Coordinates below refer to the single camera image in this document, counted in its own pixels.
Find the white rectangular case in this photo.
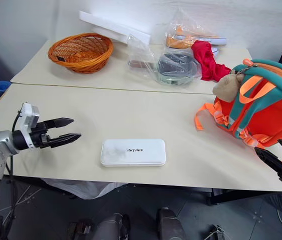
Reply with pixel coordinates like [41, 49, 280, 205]
[100, 138, 167, 168]

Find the white foam board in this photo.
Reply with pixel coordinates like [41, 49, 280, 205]
[78, 10, 152, 46]

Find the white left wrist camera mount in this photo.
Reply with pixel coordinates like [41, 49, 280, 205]
[20, 101, 41, 149]

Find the dark rounded shape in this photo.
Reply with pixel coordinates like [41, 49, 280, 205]
[156, 207, 189, 240]
[97, 212, 132, 240]

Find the red cloth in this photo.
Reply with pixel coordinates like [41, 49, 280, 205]
[191, 40, 232, 83]

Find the small dark floor device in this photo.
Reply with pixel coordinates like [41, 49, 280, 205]
[208, 224, 226, 240]
[67, 219, 92, 236]

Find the beige plush toy keychain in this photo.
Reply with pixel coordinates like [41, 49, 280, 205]
[212, 68, 247, 104]

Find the clear bag with grey item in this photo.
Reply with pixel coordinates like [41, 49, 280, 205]
[126, 33, 202, 86]

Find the clear bag with orange shoes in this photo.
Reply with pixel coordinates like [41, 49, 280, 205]
[165, 6, 228, 50]

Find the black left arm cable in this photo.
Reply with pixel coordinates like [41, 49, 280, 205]
[7, 113, 24, 221]

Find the white plastic bag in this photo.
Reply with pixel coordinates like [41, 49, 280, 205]
[41, 177, 129, 200]

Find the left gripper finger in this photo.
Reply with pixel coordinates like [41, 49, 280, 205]
[43, 116, 75, 130]
[48, 133, 82, 149]

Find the orange wicker basket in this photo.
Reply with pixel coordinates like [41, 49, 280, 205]
[48, 32, 114, 74]

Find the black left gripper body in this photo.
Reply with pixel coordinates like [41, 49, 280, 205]
[30, 121, 53, 150]

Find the orange and teal backpack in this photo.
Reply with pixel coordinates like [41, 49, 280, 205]
[195, 58, 282, 151]

